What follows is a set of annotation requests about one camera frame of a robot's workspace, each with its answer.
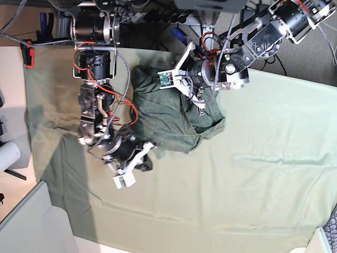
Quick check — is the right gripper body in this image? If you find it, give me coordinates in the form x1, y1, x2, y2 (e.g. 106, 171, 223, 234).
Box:
101, 141, 157, 177

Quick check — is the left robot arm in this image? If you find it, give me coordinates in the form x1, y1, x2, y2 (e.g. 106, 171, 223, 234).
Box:
158, 1, 336, 115

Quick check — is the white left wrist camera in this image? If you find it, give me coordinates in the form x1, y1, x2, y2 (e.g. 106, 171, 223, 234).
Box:
157, 70, 174, 89

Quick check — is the white cylinder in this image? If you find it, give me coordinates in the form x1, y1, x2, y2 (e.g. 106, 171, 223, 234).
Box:
0, 141, 21, 172

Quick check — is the white power strip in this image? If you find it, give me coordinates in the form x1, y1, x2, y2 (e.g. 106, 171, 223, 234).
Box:
120, 9, 200, 25

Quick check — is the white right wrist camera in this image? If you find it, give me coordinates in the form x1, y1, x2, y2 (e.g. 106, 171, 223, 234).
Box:
113, 172, 136, 189

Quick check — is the red black table clamp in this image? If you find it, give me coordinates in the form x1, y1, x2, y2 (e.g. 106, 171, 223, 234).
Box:
20, 39, 34, 68

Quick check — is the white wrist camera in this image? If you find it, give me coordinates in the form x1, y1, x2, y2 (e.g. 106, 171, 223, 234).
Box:
157, 70, 174, 89
113, 172, 136, 189

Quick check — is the blue orange clamp tool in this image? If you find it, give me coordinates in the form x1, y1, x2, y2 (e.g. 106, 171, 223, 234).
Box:
171, 26, 187, 46

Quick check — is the green T-shirt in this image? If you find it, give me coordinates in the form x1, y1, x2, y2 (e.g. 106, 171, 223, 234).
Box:
131, 65, 225, 153

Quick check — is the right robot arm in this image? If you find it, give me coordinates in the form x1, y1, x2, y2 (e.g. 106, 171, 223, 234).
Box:
52, 1, 155, 180

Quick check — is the light green table cloth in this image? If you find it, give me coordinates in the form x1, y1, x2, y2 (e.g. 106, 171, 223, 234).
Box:
24, 46, 336, 252

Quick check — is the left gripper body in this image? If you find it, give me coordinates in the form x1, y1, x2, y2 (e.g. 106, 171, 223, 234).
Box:
172, 42, 206, 116

